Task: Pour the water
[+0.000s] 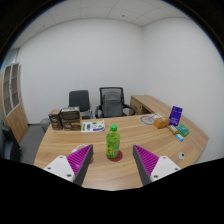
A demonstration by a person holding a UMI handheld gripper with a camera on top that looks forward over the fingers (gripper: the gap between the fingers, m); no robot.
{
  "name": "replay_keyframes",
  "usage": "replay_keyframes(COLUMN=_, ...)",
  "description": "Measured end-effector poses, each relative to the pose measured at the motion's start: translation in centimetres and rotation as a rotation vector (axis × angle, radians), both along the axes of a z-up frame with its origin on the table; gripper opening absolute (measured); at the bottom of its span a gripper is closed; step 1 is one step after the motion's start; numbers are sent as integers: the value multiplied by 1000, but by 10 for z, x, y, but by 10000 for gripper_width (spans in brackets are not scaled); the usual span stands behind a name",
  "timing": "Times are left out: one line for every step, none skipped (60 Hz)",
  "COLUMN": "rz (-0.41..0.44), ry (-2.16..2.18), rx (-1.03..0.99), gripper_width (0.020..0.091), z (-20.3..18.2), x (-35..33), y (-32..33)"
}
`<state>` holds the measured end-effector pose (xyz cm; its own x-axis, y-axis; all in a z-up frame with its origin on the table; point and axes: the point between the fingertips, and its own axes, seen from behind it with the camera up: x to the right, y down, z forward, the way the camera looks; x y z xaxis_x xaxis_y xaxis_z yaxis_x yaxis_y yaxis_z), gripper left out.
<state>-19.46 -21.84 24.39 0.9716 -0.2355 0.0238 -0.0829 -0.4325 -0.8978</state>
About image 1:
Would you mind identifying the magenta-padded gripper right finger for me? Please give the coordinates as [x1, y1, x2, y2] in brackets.
[132, 144, 182, 186]

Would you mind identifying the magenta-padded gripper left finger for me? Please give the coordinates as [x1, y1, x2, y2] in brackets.
[43, 143, 94, 187]

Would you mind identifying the green drink bottle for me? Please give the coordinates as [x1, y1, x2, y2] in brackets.
[105, 123, 121, 160]

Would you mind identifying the flat round red coaster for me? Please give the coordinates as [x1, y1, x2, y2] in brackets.
[107, 149, 124, 163]

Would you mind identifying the printed paper sheet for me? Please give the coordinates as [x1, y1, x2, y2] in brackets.
[80, 119, 106, 133]

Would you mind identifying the small blue packet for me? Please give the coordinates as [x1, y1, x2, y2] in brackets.
[174, 133, 185, 143]

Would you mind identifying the small tan packet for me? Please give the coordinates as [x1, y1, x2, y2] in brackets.
[167, 124, 179, 135]

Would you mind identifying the small wooden box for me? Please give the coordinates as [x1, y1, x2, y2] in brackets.
[153, 116, 171, 130]

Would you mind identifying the round printed white mat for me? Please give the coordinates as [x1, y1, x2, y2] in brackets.
[139, 113, 163, 126]

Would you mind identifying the small green box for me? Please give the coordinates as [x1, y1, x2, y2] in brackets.
[175, 123, 191, 138]

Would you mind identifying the dark brown cardboard box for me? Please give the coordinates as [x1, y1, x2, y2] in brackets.
[47, 108, 64, 131]

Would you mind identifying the grey waste bin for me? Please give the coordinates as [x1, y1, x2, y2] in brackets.
[39, 117, 51, 134]

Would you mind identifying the purple standing card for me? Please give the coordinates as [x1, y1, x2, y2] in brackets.
[168, 105, 184, 127]

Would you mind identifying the wooden side desk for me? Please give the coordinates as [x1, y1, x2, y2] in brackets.
[129, 94, 174, 118]

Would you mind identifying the grey office chair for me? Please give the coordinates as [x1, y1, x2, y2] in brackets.
[68, 89, 93, 120]

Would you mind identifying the black mesh office chair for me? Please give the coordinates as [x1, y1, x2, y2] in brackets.
[94, 86, 137, 120]

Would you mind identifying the wooden shelf cabinet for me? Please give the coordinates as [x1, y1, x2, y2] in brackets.
[0, 62, 29, 144]

